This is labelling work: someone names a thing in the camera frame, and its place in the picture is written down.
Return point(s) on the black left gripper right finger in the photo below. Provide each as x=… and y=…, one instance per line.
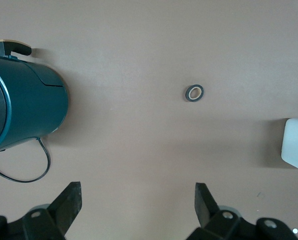
x=203, y=205

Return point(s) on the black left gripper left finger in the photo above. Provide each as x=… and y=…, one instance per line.
x=66, y=205

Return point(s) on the items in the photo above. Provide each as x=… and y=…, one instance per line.
x=187, y=94

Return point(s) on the dark teal round pedal bin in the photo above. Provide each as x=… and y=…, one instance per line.
x=34, y=100

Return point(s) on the small white plastic box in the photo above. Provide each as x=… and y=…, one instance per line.
x=294, y=145

